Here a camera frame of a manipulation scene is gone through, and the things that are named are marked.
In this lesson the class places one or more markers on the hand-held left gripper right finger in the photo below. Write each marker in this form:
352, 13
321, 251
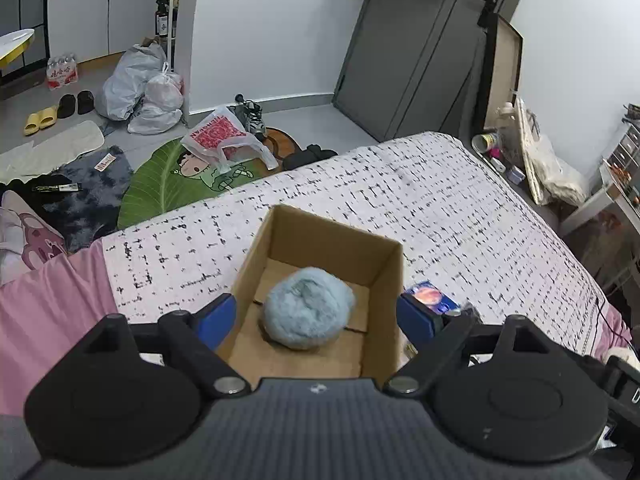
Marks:
417, 317

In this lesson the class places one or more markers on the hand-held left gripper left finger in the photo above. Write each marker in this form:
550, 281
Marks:
217, 317

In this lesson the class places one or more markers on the blue orange tissue pack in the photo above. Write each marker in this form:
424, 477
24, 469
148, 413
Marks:
432, 297

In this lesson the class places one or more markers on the light blue fluffy ball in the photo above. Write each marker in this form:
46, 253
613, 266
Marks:
307, 310

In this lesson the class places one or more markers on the brown cardboard box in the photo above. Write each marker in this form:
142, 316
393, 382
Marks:
320, 240

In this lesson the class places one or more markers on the white black patterned bed cover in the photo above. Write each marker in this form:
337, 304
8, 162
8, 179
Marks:
400, 200

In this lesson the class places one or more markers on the green leaf shaped rug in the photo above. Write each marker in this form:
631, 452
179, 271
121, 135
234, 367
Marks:
150, 185

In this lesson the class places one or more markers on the pink bed sheet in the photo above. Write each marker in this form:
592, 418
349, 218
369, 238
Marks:
45, 310

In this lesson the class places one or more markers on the dark blue grey rug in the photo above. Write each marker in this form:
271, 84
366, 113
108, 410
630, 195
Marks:
95, 195

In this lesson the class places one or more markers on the small lilac box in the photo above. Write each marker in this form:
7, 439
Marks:
515, 174

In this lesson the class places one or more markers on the brown round mat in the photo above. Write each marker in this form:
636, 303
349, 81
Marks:
282, 145

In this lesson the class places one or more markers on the red white plastic bag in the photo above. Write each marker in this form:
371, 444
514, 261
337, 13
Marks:
217, 132

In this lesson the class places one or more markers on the black fuzzy slippers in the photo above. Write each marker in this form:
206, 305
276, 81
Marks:
310, 156

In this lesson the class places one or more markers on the white desk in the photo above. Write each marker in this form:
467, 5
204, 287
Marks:
595, 200

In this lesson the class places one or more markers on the instant noodle cup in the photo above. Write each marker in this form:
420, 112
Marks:
485, 141

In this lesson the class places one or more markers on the red white paper tag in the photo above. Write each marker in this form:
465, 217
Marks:
105, 162

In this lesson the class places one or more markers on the cream cloth tote bag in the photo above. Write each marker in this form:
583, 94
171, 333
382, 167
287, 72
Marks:
550, 170

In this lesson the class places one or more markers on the pink bear printed cloth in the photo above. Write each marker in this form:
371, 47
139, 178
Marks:
30, 240

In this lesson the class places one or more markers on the pair of grey sneakers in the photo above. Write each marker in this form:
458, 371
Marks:
252, 117

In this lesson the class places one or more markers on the black flat package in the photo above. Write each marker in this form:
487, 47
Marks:
55, 188

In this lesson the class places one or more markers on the white tied plastic bag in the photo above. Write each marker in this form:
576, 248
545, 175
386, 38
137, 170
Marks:
160, 100

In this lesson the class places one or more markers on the white floor mat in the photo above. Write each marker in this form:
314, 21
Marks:
60, 147

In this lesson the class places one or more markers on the grey drawer organiser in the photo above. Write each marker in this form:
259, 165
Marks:
625, 150

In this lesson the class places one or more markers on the black slipper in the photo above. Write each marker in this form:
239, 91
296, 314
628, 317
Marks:
85, 102
66, 106

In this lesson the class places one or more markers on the large grey white trash bag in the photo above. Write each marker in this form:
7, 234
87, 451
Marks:
122, 80

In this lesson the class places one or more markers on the grey door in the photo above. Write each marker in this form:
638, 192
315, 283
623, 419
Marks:
400, 60

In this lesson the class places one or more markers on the yellow slipper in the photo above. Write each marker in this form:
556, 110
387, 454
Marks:
48, 116
32, 124

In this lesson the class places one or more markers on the pack of water bottles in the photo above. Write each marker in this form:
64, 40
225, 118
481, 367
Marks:
62, 72

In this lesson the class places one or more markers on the white metal stand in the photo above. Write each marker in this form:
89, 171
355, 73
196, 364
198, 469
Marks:
172, 30

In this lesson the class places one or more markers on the dark spray bottle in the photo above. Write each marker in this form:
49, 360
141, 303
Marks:
161, 20

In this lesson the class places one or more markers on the white lower cabinet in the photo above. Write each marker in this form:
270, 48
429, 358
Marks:
80, 15

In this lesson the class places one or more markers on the round white table yellow rim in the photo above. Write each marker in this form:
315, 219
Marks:
12, 42

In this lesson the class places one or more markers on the brown board black frame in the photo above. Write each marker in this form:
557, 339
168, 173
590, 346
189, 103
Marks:
505, 60

